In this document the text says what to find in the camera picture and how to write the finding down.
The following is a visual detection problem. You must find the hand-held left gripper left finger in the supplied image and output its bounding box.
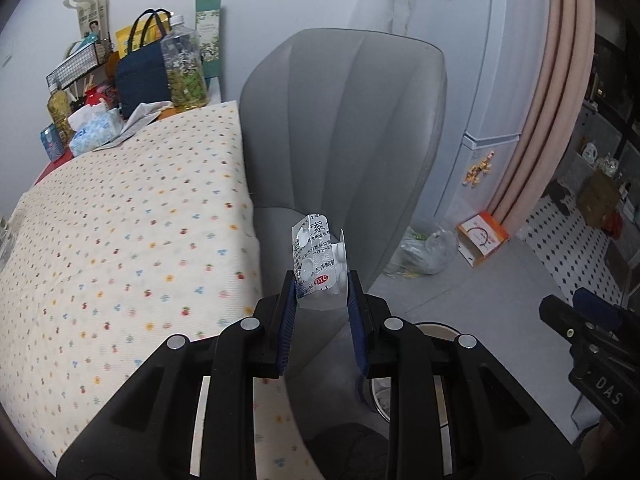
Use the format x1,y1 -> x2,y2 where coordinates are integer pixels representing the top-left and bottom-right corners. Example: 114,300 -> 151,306
56,270 -> 297,480

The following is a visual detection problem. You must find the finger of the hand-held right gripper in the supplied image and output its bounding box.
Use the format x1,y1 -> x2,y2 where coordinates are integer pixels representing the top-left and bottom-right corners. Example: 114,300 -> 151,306
572,287 -> 626,331
539,294 -> 609,349

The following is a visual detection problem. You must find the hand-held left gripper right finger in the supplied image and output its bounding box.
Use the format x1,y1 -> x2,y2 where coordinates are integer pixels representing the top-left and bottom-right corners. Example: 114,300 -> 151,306
345,270 -> 586,480

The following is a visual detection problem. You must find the clear pill blister pack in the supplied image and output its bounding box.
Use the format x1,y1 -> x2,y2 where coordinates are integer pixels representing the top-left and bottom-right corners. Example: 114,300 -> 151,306
291,213 -> 348,311

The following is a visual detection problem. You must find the white trash bin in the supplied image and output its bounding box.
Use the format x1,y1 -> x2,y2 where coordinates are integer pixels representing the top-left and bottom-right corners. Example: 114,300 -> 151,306
367,321 -> 463,428

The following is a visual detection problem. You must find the clear plastic bag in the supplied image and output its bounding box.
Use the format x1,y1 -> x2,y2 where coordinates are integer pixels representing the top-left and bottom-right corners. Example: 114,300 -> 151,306
382,225 -> 458,278

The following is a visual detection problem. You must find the brown cardboard box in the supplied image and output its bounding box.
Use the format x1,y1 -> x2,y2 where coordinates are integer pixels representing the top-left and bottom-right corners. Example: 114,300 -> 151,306
575,170 -> 621,231

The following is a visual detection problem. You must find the orange white box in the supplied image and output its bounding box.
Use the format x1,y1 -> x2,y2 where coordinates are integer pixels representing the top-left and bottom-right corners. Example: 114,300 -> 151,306
456,211 -> 511,267

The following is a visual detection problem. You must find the black floor item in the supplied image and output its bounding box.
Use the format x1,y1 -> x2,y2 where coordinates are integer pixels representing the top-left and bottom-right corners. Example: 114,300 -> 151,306
545,180 -> 576,216

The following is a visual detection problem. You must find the gold fridge magnet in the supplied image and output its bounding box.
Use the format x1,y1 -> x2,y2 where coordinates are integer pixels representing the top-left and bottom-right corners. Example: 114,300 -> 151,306
465,152 -> 497,188

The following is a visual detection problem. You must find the floral cream tablecloth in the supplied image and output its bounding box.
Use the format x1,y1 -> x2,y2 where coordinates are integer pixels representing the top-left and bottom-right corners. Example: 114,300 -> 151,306
0,100 -> 311,480

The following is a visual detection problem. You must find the grey upholstered chair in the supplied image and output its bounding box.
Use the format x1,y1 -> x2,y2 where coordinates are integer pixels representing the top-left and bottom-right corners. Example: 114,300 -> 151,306
239,27 -> 447,441

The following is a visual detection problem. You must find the pink curtain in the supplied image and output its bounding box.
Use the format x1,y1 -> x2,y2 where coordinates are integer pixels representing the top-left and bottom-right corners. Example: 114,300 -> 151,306
487,0 -> 598,233

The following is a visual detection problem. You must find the dark shelving unit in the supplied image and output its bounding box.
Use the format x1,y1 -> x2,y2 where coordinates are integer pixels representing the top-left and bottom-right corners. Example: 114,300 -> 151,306
575,10 -> 640,171

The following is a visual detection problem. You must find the clear floral plastic bottle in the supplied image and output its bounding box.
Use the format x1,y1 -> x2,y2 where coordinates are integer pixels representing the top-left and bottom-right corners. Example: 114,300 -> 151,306
160,14 -> 208,111

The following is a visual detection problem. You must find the blue white tissue pack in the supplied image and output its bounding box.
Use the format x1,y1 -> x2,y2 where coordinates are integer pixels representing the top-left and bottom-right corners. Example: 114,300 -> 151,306
67,102 -> 123,157

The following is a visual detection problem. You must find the white fridge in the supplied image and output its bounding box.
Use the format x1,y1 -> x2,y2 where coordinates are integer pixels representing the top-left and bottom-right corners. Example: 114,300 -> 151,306
380,0 -> 553,226

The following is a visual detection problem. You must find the navy lunch bag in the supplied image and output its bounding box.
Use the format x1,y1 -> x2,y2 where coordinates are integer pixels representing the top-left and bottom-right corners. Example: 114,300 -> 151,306
115,8 -> 173,120

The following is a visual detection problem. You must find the red table cover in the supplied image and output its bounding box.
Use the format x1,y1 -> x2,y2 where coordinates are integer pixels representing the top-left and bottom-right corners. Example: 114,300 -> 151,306
30,152 -> 76,188

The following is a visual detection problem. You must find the tall green box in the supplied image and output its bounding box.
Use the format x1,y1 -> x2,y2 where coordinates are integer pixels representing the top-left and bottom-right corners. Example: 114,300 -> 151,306
194,0 -> 223,78

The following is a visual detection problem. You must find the yellow oil bottle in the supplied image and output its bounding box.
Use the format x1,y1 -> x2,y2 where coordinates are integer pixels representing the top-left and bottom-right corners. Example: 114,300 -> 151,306
46,87 -> 76,146

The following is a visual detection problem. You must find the yellow packet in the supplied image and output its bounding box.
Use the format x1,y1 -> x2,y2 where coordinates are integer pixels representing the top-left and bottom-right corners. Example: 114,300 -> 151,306
115,24 -> 151,56

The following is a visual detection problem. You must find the cream printed paper bag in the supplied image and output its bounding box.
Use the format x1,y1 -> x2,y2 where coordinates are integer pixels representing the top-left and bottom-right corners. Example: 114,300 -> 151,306
63,0 -> 113,43

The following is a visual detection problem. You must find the black wire basket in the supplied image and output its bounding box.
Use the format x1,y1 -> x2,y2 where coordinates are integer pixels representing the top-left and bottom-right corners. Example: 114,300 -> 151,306
46,40 -> 112,92

